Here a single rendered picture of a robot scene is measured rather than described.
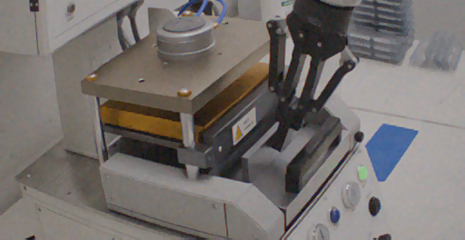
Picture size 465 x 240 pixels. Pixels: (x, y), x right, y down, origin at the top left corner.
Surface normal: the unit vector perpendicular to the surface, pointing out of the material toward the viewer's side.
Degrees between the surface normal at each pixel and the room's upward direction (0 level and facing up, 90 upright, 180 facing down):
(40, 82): 90
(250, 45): 0
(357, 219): 65
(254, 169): 90
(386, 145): 0
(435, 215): 0
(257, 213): 41
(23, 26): 90
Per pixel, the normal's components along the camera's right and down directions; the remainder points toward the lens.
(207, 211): -0.47, 0.41
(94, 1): 0.88, 0.15
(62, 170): -0.07, -0.90
